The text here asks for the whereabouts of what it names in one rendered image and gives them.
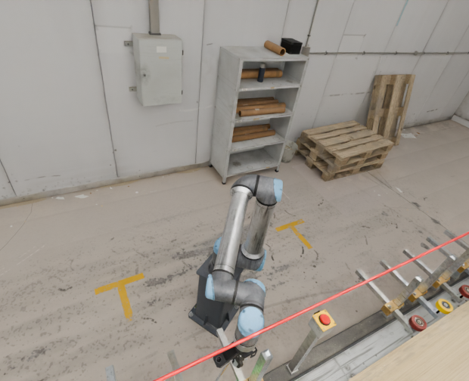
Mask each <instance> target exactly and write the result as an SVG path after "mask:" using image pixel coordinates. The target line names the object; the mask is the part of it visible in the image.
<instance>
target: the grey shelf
mask: <svg viewBox="0 0 469 381"><path fill-rule="evenodd" d="M261 63H266V68H278V69H279V70H282V72H283V73H282V77H278V78H263V82H257V79H241V72H242V69H258V68H259V67H260V64H261ZM308 64H309V57H307V56H305V55H303V54H301V53H300V54H288V53H286V52H285V54H284V55H283V56H281V55H279V54H276V53H275V52H273V51H270V50H269V49H267V48H265V47H259V46H220V52H219V67H218V76H217V84H216V99H215V108H214V117H213V132H212V141H211V149H210V164H209V167H213V166H214V168H215V169H216V171H217V172H218V173H219V174H220V175H221V176H222V184H225V183H226V178H227V177H230V176H233V175H237V174H241V173H247V172H254V171H258V170H261V169H268V168H271V167H276V166H277V167H278V168H277V169H276V170H275V171H276V172H278V170H279V166H280V164H281V159H282V156H283V152H284V148H285V145H286V142H287V137H288V134H289V131H290V127H291V123H292V121H293V117H294V113H295V109H296V107H297V102H298V99H299V96H300V91H301V88H302V85H303V80H304V77H305V75H306V70H307V67H308ZM304 68H305V69H304ZM236 74H237V75H236ZM298 90H299V91H298ZM267 97H274V99H276V98H277V99H278V102H279V103H283V102H285V103H286V107H285V112H284V113H273V114H266V115H257V116H242V117H239V115H238V113H236V109H237V103H238V99H245V98H267ZM236 99H237V100H236ZM233 104H234V105H233ZM270 120H271V121H270ZM267 121H268V122H267ZM262 124H270V129H268V130H273V129H274V130H275V135H272V136H267V137H262V138H254V139H250V140H246V141H237V142H233V143H232V142H231V141H232V135H233V130H234V128H235V127H242V126H249V125H262ZM283 145H284V146H283ZM261 148H262V149H261ZM212 165H213V166H212Z"/></svg>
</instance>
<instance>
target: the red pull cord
mask: <svg viewBox="0 0 469 381"><path fill-rule="evenodd" d="M468 234H469V231H468V232H467V233H465V234H462V235H460V236H458V237H456V238H454V239H452V240H450V241H447V242H445V243H443V244H441V245H439V246H437V247H435V248H432V249H430V250H428V251H426V252H424V253H422V254H420V255H418V256H415V257H414V258H412V259H409V260H408V261H405V262H403V263H401V264H399V265H397V266H395V267H393V268H390V269H388V270H386V271H384V272H382V273H380V274H377V275H375V276H373V277H371V278H369V279H367V280H364V281H362V282H361V283H358V284H356V285H355V286H353V287H350V288H348V289H346V290H344V291H342V292H340V293H338V294H335V295H333V296H331V297H329V298H327V299H325V300H322V301H320V302H318V303H316V304H314V305H312V306H310V307H308V308H305V309H303V310H302V311H299V312H297V313H296V314H292V315H291V316H289V317H286V318H285V319H283V320H280V321H278V322H276V323H274V324H272V325H270V326H268V327H265V328H263V329H261V330H259V331H257V332H255V333H252V334H250V335H249V336H246V337H244V338H243V339H239V340H238V341H236V342H233V343H232V344H230V345H227V346H225V347H223V348H221V349H219V350H217V351H215V352H213V353H210V354H208V355H206V356H204V357H202V358H200V359H197V360H196V361H193V362H191V363H190V364H187V365H185V366H183V367H180V368H179V369H177V370H174V371H173V372H171V373H168V374H166V375H164V376H162V377H160V378H158V379H155V380H153V381H164V380H165V379H168V378H170V377H171V376H175V375H176V374H178V373H181V372H182V371H184V370H187V369H188V368H190V367H193V366H195V365H197V364H199V363H201V362H203V361H205V360H207V359H209V358H212V357H214V356H216V355H218V354H220V353H222V352H224V351H226V350H228V349H230V348H233V347H235V346H236V345H239V344H241V343H242V342H245V341H247V340H249V339H252V338H253V337H255V336H258V335H259V334H261V333H264V332H265V331H267V330H270V329H272V328H274V327H276V326H278V325H280V324H282V323H284V322H286V321H289V320H291V319H293V318H295V317H297V316H299V315H301V314H303V313H305V312H308V311H310V310H312V309H314V308H316V307H318V306H320V305H322V304H324V303H326V302H329V301H331V300H332V299H335V298H337V297H338V296H341V295H343V294H345V293H348V292H349V291H351V290H354V289H355V288H357V287H360V286H361V285H364V284H366V283H368V282H370V281H372V280H374V279H376V278H378V277H380V276H383V275H385V274H387V273H389V272H391V271H393V270H395V269H397V268H399V267H402V266H403V265H406V264H408V263H409V262H412V261H414V260H415V259H418V258H420V257H422V256H425V255H426V254H428V253H430V252H433V251H434V250H436V249H439V248H441V247H443V246H445V245H447V244H449V243H451V242H453V241H455V240H457V239H460V238H462V237H464V236H466V235H468Z"/></svg>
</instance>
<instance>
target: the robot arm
mask: <svg viewBox="0 0 469 381"><path fill-rule="evenodd" d="M282 188H283V181H282V180H281V179H277V178H271V177H267V176H263V175H257V174H250V175H245V176H243V177H241V178H239V179H238V180H237V181H236V182H235V183H234V184H233V185H232V186H231V190H230V195H231V202H230V206H229V209H228V214H227V218H226V221H225V227H224V230H223V233H222V236H221V237H220V238H218V239H217V240H216V242H215V244H214V247H213V257H212V259H211V260H210V262H209V264H208V272H209V273H210V274H209V275H208V278H207V285H206V292H205V296H206V297H207V298H208V299H212V300H213V301H214V300H216V301H220V302H225V303H229V304H233V305H238V306H240V311H239V315H238V323H237V326H236V330H235V332H234V341H233V342H236V341H238V340H239V339H243V338H244V337H246V336H249V335H250V334H252V333H255V332H257V331H259V330H261V329H263V327H264V317H263V312H264V303H265V297H266V288H265V286H264V284H263V283H262V282H261V281H259V280H256V279H247V280H245V281H244V282H241V281H238V280H233V279H234V273H235V267H239V268H245V269H249V270H252V271H261V270H262V269H263V266H264V264H265V261H266V250H265V249H264V247H263V244H264V242H265V238H266V235H267V232H268V229H269V225H270V222H271V219H272V215H273V212H274V209H275V205H276V203H277V202H281V195H282ZM252 197H256V202H255V205H254V209H253V214H252V218H251V221H250V227H249V231H248V234H247V239H246V241H245V242H243V244H240V241H241V235H242V230H243V226H244V219H245V215H246V212H247V205H248V201H249V200H251V199H252ZM259 336H260V334H259V335H258V336H255V337H253V338H252V339H249V340H247V341H245V342H242V343H241V344H239V345H236V346H235V347H233V348H230V349H228V350H226V351H224V352H222V353H220V354H218V355H216V356H214V357H213V360H214V362H215V364H216V366H217V367H218V368H222V367H223V366H225V365H226V364H227V363H228V362H229V361H231V362H232V364H233V365H234V366H235V367H236V368H240V367H243V365H244V364H243V362H245V361H246V360H247V357H248V356H250V355H251V356H250V358H252V357H254V356H255V355H256V353H257V349H256V344H257V342H258V339H259ZM233 342H232V343H233ZM230 344H231V343H230ZM230 344H229V345H230ZM254 349H256V350H255V351H254V352H253V350H254ZM254 353H255V355H253V354H254Z"/></svg>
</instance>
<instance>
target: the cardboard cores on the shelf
mask: <svg viewBox="0 0 469 381"><path fill-rule="evenodd" d="M258 75H259V68H258V69H242V72H241V79H258ZM278 77H282V70H279V69H278V68H266V70H265V74H264V78H278ZM285 107H286V103H285V102H283V103H279V102H278V99H274V97H267V98H245V99H238V103H237V109H236V113H238V115H239V117H242V116H257V115H266V114H273V113H284V112H285ZM268 129H270V124H262V125H249V126H242V127H235V128H234V130H233V135H232V141H231V142H232V143H233V142H237V141H246V140H250V139H254V138H262V137H267V136H272V135H275V130H274V129H273V130H268Z"/></svg>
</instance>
